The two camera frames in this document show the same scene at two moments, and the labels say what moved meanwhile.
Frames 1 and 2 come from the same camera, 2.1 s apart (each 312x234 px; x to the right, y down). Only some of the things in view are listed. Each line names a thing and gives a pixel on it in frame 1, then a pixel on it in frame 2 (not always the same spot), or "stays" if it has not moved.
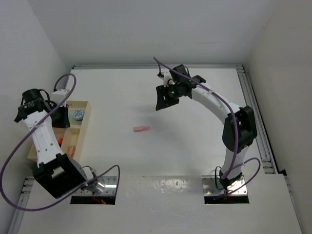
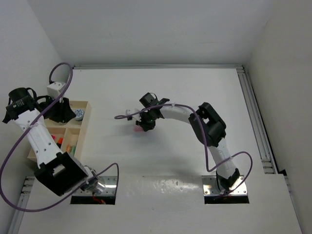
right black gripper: [162, 92] → [144, 124]
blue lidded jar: [78, 114] stays
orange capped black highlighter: [60, 141] stays
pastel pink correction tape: [138, 128] stays
